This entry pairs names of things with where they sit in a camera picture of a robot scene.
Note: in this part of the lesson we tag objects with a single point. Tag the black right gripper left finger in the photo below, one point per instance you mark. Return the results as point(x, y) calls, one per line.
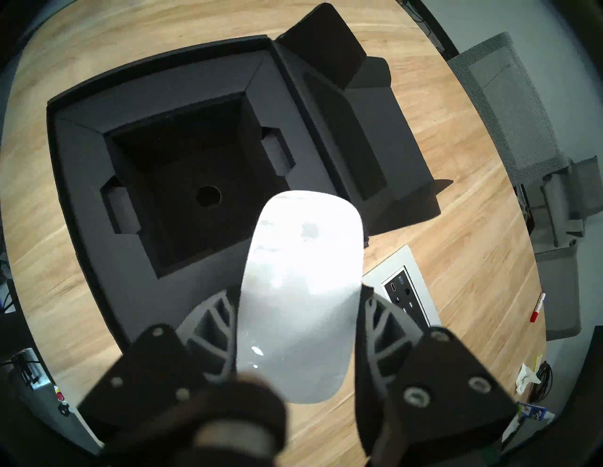
point(198, 343)

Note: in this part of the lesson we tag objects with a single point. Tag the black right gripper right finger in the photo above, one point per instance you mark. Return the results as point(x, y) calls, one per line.
point(414, 376)

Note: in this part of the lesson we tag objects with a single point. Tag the white computer mouse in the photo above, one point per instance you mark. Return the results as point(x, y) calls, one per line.
point(301, 301)

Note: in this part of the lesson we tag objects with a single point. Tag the black cardboard box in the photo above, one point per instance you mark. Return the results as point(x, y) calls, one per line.
point(198, 188)

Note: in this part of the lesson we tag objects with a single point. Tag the grey table outlet panel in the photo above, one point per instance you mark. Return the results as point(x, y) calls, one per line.
point(407, 292)

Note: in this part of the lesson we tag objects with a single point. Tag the crumpled white tissue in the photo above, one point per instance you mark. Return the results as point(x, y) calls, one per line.
point(526, 379)

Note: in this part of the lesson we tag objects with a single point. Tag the whiteboard cleaner spray bottle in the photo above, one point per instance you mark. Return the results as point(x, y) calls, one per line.
point(532, 413)

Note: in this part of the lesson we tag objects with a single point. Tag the red whiteboard marker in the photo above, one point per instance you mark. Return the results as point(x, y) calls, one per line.
point(537, 308)

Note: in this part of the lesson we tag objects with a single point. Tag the grey swivel armchair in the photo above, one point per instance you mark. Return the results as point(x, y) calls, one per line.
point(565, 202)

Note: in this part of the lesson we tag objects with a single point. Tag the wide grey mesh chair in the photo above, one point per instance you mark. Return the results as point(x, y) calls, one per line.
point(513, 103)

